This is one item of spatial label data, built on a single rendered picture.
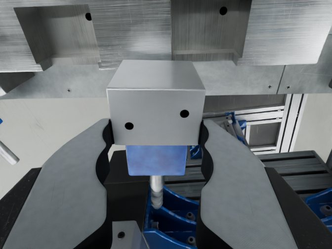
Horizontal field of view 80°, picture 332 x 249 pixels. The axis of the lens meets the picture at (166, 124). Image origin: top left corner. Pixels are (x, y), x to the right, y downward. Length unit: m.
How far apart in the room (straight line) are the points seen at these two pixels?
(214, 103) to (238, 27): 0.80
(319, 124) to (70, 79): 1.44
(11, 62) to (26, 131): 1.45
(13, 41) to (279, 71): 0.27
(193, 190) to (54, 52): 0.36
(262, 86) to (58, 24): 0.23
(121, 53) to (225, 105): 0.85
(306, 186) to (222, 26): 0.38
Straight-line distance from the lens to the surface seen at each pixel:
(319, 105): 1.46
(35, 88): 0.33
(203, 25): 0.18
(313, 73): 0.31
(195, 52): 0.18
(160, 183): 0.17
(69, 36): 0.21
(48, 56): 0.21
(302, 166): 0.53
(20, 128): 1.66
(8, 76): 0.29
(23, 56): 0.20
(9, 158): 0.34
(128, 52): 0.16
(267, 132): 1.14
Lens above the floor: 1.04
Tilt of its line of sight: 55 degrees down
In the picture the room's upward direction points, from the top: 176 degrees counter-clockwise
